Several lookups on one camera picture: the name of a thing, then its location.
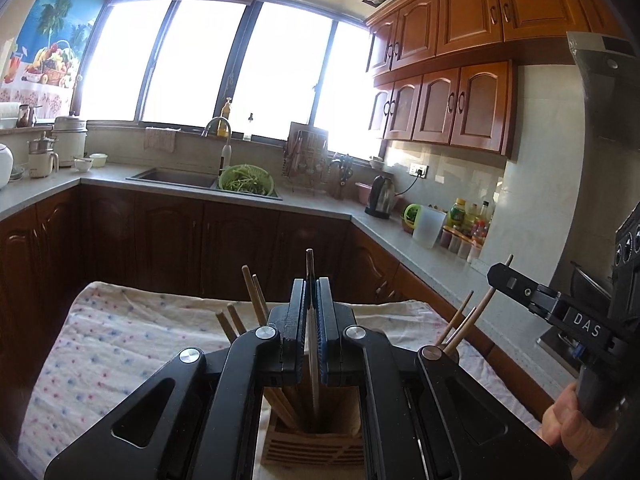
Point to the wooden upper cabinets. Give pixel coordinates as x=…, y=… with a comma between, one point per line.
x=450, y=70

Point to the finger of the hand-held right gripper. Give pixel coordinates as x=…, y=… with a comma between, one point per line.
x=515, y=287

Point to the red capped sauce bottle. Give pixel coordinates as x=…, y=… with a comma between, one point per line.
x=480, y=232

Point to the row of spice jars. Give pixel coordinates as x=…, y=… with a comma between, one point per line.
x=460, y=245

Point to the white blender jug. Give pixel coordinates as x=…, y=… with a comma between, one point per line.
x=42, y=160

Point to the large white steamer pot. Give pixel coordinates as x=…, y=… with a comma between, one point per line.
x=70, y=140

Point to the yellow dish soap bottle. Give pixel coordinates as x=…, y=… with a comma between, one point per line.
x=227, y=117

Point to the person's right hand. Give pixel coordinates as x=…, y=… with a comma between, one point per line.
x=562, y=425

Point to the clear bottle with dark cap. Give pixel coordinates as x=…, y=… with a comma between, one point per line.
x=248, y=127

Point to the white mortar bowl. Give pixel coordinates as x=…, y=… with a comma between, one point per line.
x=82, y=164

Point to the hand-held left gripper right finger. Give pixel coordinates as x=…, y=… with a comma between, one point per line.
x=322, y=340

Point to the green and yellow bottle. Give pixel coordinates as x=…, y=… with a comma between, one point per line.
x=456, y=215

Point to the white rice cooker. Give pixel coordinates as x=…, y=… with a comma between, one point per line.
x=5, y=165

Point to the dark glass jar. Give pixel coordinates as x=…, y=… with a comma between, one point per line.
x=24, y=116

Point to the steel range hood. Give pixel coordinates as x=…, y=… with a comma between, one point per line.
x=597, y=85

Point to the tropical fruit window blind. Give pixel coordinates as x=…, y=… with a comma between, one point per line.
x=50, y=35

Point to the wooden chopstick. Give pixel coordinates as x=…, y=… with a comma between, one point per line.
x=455, y=317
x=467, y=322
x=237, y=317
x=252, y=290
x=226, y=327

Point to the chrome faucet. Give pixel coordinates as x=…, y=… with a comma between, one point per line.
x=216, y=120

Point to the hanging dish towel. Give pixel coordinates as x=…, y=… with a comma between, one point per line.
x=160, y=140

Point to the green colander with vegetables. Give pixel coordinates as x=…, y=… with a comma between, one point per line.
x=246, y=180

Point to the small white bowl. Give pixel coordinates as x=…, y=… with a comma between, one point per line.
x=377, y=162

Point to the wall power socket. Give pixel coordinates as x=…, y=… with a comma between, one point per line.
x=419, y=170

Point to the yellow oil bottle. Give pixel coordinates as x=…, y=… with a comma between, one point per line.
x=471, y=217

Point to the kitchen window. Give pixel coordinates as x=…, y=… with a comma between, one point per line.
x=200, y=60

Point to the white floral tablecloth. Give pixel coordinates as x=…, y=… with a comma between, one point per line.
x=125, y=340

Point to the white lidded container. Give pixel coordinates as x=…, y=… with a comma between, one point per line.
x=99, y=160

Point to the steel electric kettle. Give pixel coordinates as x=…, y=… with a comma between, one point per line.
x=380, y=197

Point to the knife block with tools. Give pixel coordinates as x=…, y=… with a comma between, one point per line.
x=341, y=175

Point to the wooden cutting board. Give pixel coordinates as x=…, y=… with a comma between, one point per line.
x=310, y=132

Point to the dark wooden lower cabinets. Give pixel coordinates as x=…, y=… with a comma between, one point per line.
x=165, y=240

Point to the pink plastic basin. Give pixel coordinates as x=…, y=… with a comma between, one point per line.
x=361, y=194

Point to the wooden utensil holder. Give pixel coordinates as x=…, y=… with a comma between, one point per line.
x=312, y=447

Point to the steel kitchen sink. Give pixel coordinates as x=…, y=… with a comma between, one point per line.
x=170, y=177

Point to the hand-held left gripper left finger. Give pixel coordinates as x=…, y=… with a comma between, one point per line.
x=301, y=340

